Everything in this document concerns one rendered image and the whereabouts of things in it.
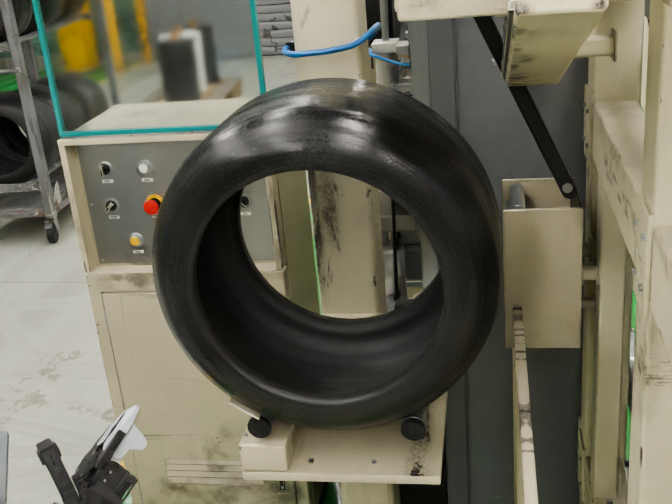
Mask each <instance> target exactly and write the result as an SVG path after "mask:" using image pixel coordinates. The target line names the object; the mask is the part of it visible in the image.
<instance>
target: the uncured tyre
mask: <svg viewBox="0 0 672 504"><path fill-rule="evenodd" d="M302 170H313V171H325V172H332V173H337V174H341V175H345V176H348V177H351V178H354V179H357V180H360V181H362V182H364V183H367V184H369V185H371V186H373V187H375V188H377V189H378V190H380V191H382V192H383V193H385V194H386V195H388V196H389V197H391V198H392V199H393V200H395V201H396V202H397V203H398V204H399V205H401V206H402V207H403V208H404V209H405V210H406V211H407V212H408V213H409V214H410V215H411V216H412V217H413V218H414V220H415V221H416V222H417V223H418V225H419V226H420V227H421V229H422V230H423V231H424V233H425V235H426V236H427V238H428V240H429V241H430V243H431V245H432V247H433V249H434V252H435V254H436V257H437V259H438V262H439V266H440V269H439V271H438V273H437V274H436V276H435V277H434V279H433V280H432V281H431V282H430V284H429V285H428V286H427V287H426V288H425V289H424V290H423V291H422V292H421V293H420V294H419V295H418V296H416V297H415V298H414V299H412V300H411V301H410V302H408V303H406V304H405V305H403V306H401V307H399V308H397V309H395V310H393V311H390V312H388V313H385V314H381V315H378V316H373V317H368V318H358V319H346V318H336V317H330V316H325V315H321V314H318V313H315V312H312V311H310V310H307V309H305V308H303V307H301V306H299V305H297V304H295V303H293V302H292V301H290V300H289V299H287V298H286V297H284V296H283V295H282V294H280V293H279V292H278V291H277V290H276V289H275V288H274V287H272V286H271V285H270V284H269V282H268V281H267V280H266V279H265V278H264V277H263V275H262V274H261V273H260V271H259V270H258V268H257V267H256V265H255V264H254V262H253V260H252V258H251V256H250V254H249V252H248V249H247V247H246V244H245V240H244V237H243V232H242V226H241V201H242V195H243V191H244V187H245V186H247V185H249V184H251V183H253V182H255V181H257V180H260V179H262V178H265V177H268V176H271V175H275V174H279V173H284V172H291V171H302ZM152 270H153V278H154V285H155V290H156V294H157V298H158V301H159V304H160V307H161V310H162V313H163V315H164V318H165V320H166V322H167V325H168V327H169V329H170V331H171V332H172V334H173V336H174V338H175V339H176V341H177V343H178V344H179V346H180V347H181V349H182V350H183V352H184V353H185V354H186V356H187V357H188V358H189V359H190V361H191V362H192V363H193V364H194V365H195V366H196V368H197V369H198V370H199V371H200V372H201V373H202V374H203V375H204V376H205V377H206V378H207V379H208V380H210V381H211V382H212V383H213V384H214V385H215V386H217V387H218V388H219V389H220V390H222V391H223V392H224V393H226V394H227V395H229V396H230V397H232V398H233V399H235V400H236V401H238V402H240V403H242V404H243V405H245V406H247V407H249V408H251V409H253V410H254V411H256V412H259V413H261V414H263V415H266V416H268V417H271V418H273V419H276V420H279V421H283V422H286V423H290V424H294V425H298V426H303V427H309V428H316V429H328V430H348V429H359V428H367V427H372V426H377V425H381V424H385V423H389V422H392V421H395V420H398V419H400V418H403V417H405V416H408V415H410V414H412V413H414V412H416V411H418V410H420V409H422V408H424V407H425V406H427V405H429V404H430V403H432V402H433V401H435V400H436V399H438V398H439V397H440V396H442V395H443V394H444V393H445V392H447V391H448V390H449V389H450V388H451V387H452V386H453V385H454V384H455V383H456V382H457V381H458V380H459V379H460V378H461V377H462V376H463V375H464V373H465V372H466V371H467V370H468V368H469V367H470V366H471V364H472V363H473V361H474V360H475V359H476V357H477V356H478V354H479V353H480V351H481V349H482V348H483V346H484V344H485V343H486V341H487V339H488V337H489V334H490V332H491V330H492V327H493V325H494V322H495V319H496V316H497V313H498V309H499V304H500V299H501V293H502V282H503V264H502V240H501V222H500V214H499V209H498V204H497V200H496V196H495V193H494V190H493V187H492V184H491V182H490V179H489V177H488V175H487V173H486V171H485V169H484V167H483V165H482V163H481V161H480V160H479V158H478V156H477V155H476V153H475V152H474V150H473V149H472V148H471V146H470V145H469V144H468V142H467V141H466V140H465V139H464V138H463V136H462V135H461V134H460V133H459V132H458V131H457V130H456V129H455V128H454V127H453V126H452V125H451V124H450V123H449V122H448V121H447V120H445V119H444V118H443V117H442V116H441V115H439V114H438V113H437V112H435V111H434V110H433V109H431V108H430V107H428V106H427V105H425V104H424V103H422V102H420V101H419V100H417V99H415V98H413V97H411V96H409V95H407V94H405V93H403V92H400V91H398V90H395V89H393V88H390V87H387V86H384V85H381V84H377V83H373V82H369V81H364V80H358V79H350V78H316V79H308V80H302V81H297V82H293V83H289V84H286V85H283V86H280V87H277V88H274V89H272V90H269V91H267V92H265V93H263V94H261V95H259V96H257V97H255V98H253V99H252V100H250V101H248V102H247V103H245V104H244V105H242V106H241V107H240V108H238V109H237V110H236V111H235V112H233V113H232V114H231V115H230V116H229V117H228V118H226V119H225V120H224V121H223V122H222V123H221V124H220V125H219V126H218V127H217V128H216V129H215V130H213V131H212V132H211V133H210V134H209V135H208V136H207V137H206V138H205V139H204V140H203V141H201V142H200V143H199V144H198V145H197V146H196V147H195V148H194V149H193V150H192V151H191V153H190V154H189V155H188V156H187V157H186V158H185V160H184V161H183V162H182V164H181V165H180V166H179V168H178V169H177V171H176V172H175V174H174V176H173V177H172V179H171V181H170V183H169V185H168V187H167V189H166V191H165V194H164V196H163V199H162V202H161V205H160V208H159V211H158V215H157V220H156V225H155V230H154V237H153V245H152Z"/></svg>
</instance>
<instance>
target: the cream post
mask: <svg viewBox="0 0 672 504"><path fill-rule="evenodd" d="M290 4H291V14H292V24H293V34H294V44H295V51H306V50H315V49H324V48H330V47H335V46H340V45H344V44H348V43H351V42H353V41H355V40H357V39H358V38H360V37H361V36H362V35H363V34H364V33H365V32H366V31H367V19H366V5H365V0H290ZM296 64H297V74H298V81H302V80H308V79H316V78H350V79H358V80H364V81H369V82H371V76H370V62H369V47H368V39H367V40H366V41H365V42H364V43H362V44H361V45H359V46H358V47H356V48H353V49H350V50H347V51H342V52H338V53H333V54H327V55H319V56H310V57H299V58H296ZM307 173H308V183H309V193H310V203H311V213H312V218H313V233H314V243H315V253H316V263H317V273H318V283H319V293H320V303H321V312H322V314H366V313H387V304H386V290H385V276H384V261H383V247H382V233H381V219H380V204H379V190H378V189H377V188H375V187H373V186H371V185H369V184H367V183H364V182H362V181H360V180H357V179H354V178H351V177H348V176H345V175H341V174H337V173H332V172H325V171H313V170H307ZM339 491H340V495H341V498H342V504H400V489H399V484H394V483H355V482H339Z"/></svg>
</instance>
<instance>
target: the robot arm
mask: <svg viewBox="0 0 672 504"><path fill-rule="evenodd" d="M139 409H140V407H139V406H138V405H135V406H133V407H131V408H129V409H127V410H125V411H124V412H123V413H122V414H121V415H120V416H119V417H118V418H117V419H116V420H115V421H114V422H113V423H112V424H111V425H110V426H109V427H108V428H107V429H106V431H105V432H104V433H103V434H102V435H101V436H100V437H99V439H98V440H97V441H96V442H95V444H94V445H93V447H92V448H91V450H90V451H89V452H88V453H87V454H86V455H85V456H84V458H83V459H82V460H81V463H80V464H79V465H78V467H77V469H76V471H75V474H73V475H72V477H71V478H72V480H73V483H74V485H75V487H76V489H77V491H78V493H77V491H76V489H75V487H74V485H73V483H72V481H71V479H70V477H69V475H68V472H67V470H66V468H65V466H64V464H63V462H62V460H61V456H62V455H61V452H60V448H59V446H57V444H56V443H55V441H54V442H52V440H51V439H50V438H47V439H45V440H43V441H41V442H39V443H37V444H36V448H37V451H36V453H37V458H38V460H39V461H40V462H41V463H42V465H43V466H44V465H45V466H46V468H47V470H48V472H49V474H50V476H51V478H52V480H53V482H54V484H55V486H56V489H57V491H58V493H59V495H60V497H61V499H62V501H63V503H64V504H122V503H123V502H124V500H125V499H126V498H127V496H128V495H129V493H130V492H131V490H132V489H133V487H134V486H135V484H136V483H137V482H138V480H137V479H136V477H135V476H134V475H132V474H131V473H130V472H129V471H128V470H126V469H125V468H124V467H123V466H122V465H120V464H119V463H117V462H116V461H114V460H113V461H111V459H112V458H113V459H116V460H119V459H121V458H123V457H124V455H125V454H126V453H127V452H128V451H129V450H139V451H141V450H143V449H144V448H145V447H146V446H147V439H146V438H145V436H144V435H143V434H142V433H141V432H140V430H139V429H138V428H137V427H136V426H135V424H134V423H133V421H134V420H135V418H136V416H137V414H138V411H139ZM131 484H132V486H131ZM130 486H131V487H130ZM129 487H130V489H129ZM128 489H129V490H128ZM127 490H128V492H127ZM126 492H127V493H126ZM125 493H126V494H125ZM78 494H79V495H78ZM124 495H125V496H124ZM123 496H124V497H123ZM122 498H123V499H122Z"/></svg>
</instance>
